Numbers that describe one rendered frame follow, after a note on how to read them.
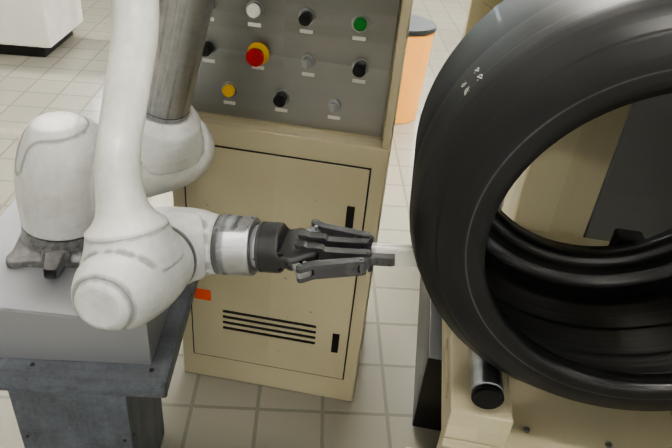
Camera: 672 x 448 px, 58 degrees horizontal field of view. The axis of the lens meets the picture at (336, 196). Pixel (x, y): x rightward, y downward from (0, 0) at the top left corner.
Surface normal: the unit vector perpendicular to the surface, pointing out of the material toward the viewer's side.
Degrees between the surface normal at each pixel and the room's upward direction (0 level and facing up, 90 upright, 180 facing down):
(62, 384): 90
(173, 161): 104
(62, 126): 3
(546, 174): 90
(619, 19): 50
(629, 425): 0
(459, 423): 90
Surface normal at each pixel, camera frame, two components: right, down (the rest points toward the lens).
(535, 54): -0.58, -0.17
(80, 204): 0.70, 0.47
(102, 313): -0.15, 0.37
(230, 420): 0.08, -0.84
